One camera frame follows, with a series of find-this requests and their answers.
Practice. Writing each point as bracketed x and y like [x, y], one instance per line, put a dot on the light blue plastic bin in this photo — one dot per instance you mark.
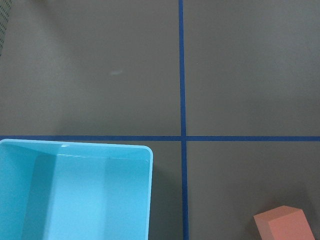
[53, 190]

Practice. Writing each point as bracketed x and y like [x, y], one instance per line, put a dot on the orange foam block far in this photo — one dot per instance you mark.
[283, 223]

